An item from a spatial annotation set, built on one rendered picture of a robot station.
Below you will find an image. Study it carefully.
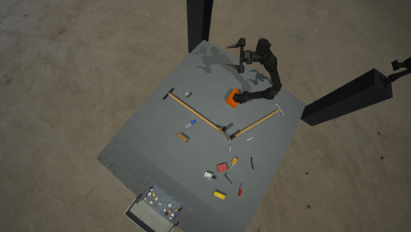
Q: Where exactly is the yellow rectangular block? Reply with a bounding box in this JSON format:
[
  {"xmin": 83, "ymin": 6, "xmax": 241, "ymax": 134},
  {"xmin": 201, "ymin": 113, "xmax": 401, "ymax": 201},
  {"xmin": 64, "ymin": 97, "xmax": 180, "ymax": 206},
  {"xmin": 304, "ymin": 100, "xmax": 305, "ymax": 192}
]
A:
[{"xmin": 213, "ymin": 191, "xmax": 225, "ymax": 199}]

